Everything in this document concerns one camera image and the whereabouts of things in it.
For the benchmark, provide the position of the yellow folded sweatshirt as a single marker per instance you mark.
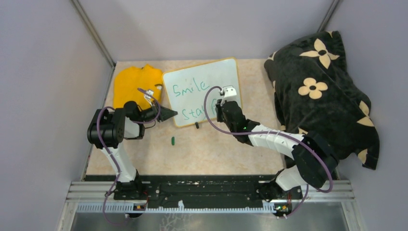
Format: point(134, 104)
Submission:
point(130, 82)

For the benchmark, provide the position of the metal corner post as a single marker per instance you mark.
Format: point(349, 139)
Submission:
point(329, 14)
point(88, 24)

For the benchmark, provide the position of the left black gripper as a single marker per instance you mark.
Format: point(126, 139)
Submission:
point(166, 113)

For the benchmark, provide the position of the left metal corner post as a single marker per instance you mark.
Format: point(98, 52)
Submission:
point(88, 24)

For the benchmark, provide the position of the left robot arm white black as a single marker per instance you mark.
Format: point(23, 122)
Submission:
point(107, 131)

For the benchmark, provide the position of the whiteboard with yellow frame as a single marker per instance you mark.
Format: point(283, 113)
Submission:
point(186, 89)

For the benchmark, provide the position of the right metal corner post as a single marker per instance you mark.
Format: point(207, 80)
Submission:
point(329, 14)

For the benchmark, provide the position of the white slotted cable duct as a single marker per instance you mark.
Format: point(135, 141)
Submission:
point(130, 207)

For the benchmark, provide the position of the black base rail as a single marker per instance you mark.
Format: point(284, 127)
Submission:
point(203, 191)

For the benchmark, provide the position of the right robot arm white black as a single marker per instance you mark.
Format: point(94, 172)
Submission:
point(313, 158)

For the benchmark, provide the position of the black floral blanket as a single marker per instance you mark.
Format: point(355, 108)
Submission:
point(313, 91)

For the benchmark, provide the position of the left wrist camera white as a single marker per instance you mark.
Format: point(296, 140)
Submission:
point(147, 94)

